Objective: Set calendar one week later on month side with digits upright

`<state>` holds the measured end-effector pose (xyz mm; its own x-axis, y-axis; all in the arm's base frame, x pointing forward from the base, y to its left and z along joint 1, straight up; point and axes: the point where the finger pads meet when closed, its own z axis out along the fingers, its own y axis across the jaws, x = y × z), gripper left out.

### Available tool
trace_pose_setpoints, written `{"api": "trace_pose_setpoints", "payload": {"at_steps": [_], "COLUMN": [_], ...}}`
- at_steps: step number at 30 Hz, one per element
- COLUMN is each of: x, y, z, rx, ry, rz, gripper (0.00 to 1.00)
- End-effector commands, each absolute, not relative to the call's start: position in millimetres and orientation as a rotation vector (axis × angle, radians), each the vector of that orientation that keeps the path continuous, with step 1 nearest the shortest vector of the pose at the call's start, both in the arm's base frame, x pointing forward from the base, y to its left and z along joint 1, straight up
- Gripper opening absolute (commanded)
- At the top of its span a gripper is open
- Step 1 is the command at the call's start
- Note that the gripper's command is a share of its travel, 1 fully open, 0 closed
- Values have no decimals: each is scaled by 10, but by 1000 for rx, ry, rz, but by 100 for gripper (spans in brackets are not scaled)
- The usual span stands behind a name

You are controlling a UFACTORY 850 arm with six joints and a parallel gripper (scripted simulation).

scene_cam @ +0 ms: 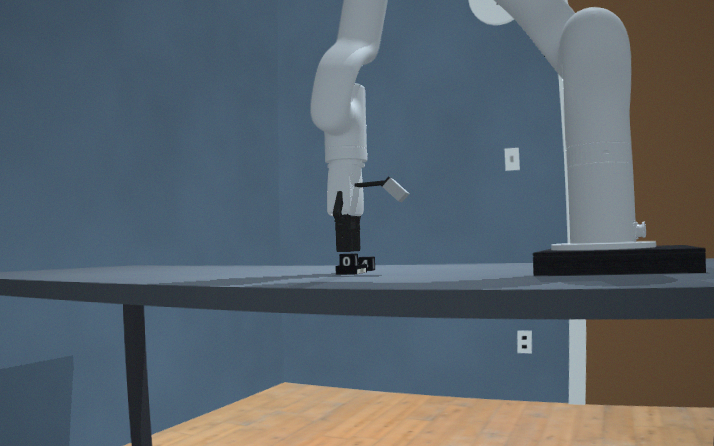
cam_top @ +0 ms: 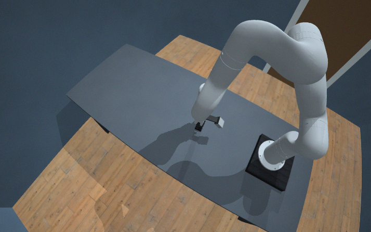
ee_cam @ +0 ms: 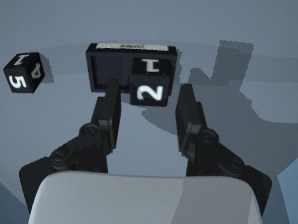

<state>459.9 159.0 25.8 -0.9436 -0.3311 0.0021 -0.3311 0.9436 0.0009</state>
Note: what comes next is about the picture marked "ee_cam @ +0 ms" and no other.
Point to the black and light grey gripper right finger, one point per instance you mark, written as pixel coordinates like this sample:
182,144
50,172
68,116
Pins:
195,139

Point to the black number cube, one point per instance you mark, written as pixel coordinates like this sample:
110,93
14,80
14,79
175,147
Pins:
150,80
24,72

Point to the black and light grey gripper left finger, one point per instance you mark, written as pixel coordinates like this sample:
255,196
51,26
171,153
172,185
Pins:
95,139

